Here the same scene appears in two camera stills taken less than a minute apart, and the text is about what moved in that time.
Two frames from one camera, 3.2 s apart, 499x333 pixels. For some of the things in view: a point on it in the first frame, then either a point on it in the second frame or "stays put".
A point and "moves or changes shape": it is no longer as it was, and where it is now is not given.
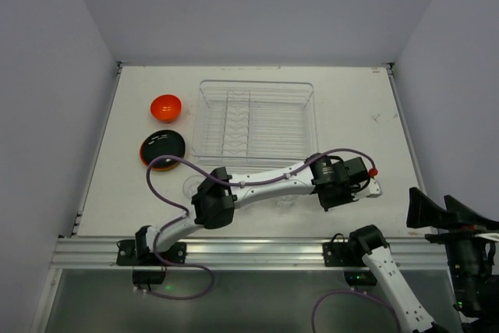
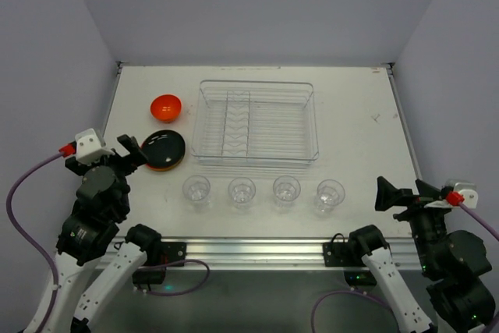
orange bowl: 165,107 stays put
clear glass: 286,202 moves or changes shape
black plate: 162,143 stays put
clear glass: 192,183 stays put
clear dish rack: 250,122 stays put
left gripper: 335,199 to 104,161
